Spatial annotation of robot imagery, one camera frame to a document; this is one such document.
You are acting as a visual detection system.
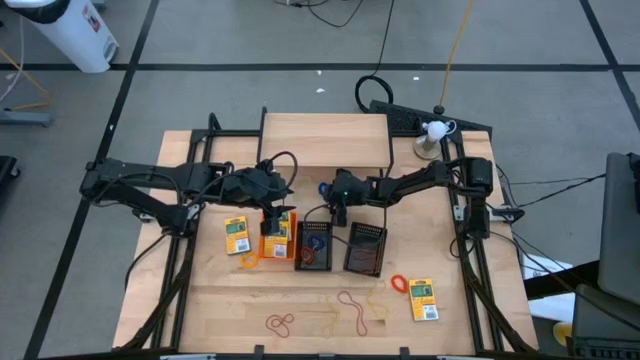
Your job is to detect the black table side cable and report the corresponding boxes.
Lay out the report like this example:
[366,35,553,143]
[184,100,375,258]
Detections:
[123,232,169,292]

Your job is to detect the orange plastic basket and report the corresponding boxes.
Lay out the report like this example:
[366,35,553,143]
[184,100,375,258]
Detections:
[257,209,300,262]

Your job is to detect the black floor object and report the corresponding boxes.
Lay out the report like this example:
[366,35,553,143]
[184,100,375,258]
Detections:
[0,155,21,199]

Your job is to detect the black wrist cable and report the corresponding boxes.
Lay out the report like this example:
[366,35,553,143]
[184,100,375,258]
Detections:
[259,150,300,194]
[302,202,354,247]

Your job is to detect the black metal rig frame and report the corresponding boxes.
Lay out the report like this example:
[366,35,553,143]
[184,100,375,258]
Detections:
[112,112,539,360]

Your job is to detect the wooden shelf riser black legs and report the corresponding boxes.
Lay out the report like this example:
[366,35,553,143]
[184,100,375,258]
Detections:
[257,106,396,189]

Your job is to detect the black hanging cable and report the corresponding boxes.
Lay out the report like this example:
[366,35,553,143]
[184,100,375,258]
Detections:
[353,0,396,115]

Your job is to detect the black plastic basket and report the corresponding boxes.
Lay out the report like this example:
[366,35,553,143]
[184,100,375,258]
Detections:
[293,220,334,273]
[342,221,389,279]

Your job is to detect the white bulb lamp metal base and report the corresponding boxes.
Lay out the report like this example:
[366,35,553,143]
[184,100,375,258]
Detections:
[412,118,459,161]

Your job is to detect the dark grey equipment box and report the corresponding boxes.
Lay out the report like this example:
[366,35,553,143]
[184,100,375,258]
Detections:
[567,284,640,360]

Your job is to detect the yellow hanging cable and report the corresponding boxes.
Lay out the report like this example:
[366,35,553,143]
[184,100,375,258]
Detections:
[432,0,476,115]

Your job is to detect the white paper sheet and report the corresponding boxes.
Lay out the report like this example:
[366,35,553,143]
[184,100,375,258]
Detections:
[519,252,576,321]

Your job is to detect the white cylindrical bin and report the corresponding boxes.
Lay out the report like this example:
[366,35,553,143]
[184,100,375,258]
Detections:
[3,0,120,75]

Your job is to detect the black perforated panel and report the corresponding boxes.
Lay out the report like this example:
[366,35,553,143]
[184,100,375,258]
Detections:
[368,99,494,139]

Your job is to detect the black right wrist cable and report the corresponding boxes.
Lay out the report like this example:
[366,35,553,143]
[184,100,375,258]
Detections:
[302,202,354,247]

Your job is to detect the black floor cable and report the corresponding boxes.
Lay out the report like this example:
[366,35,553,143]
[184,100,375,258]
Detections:
[272,0,362,29]

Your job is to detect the yellow rubber band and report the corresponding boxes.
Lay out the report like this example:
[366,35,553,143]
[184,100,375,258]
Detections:
[317,294,342,339]
[365,279,391,321]

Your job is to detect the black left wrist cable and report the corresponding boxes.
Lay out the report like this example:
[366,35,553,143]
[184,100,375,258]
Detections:
[259,150,300,194]

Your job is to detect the grey metal box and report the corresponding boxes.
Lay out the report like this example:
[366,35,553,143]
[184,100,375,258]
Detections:
[597,151,640,307]

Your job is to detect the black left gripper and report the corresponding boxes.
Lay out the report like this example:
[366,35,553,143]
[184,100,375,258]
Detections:
[222,167,297,236]

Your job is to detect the grey stand base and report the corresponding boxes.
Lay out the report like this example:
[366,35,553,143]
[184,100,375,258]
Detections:
[0,108,54,129]

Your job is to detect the red rubber band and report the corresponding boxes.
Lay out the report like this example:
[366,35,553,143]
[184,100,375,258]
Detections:
[264,313,296,339]
[355,257,381,275]
[352,248,380,266]
[336,290,369,338]

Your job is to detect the yellow round object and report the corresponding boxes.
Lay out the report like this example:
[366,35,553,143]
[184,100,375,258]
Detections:
[552,321,574,346]

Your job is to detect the yellow floor cable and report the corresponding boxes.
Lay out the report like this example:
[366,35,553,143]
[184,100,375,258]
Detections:
[0,47,51,112]

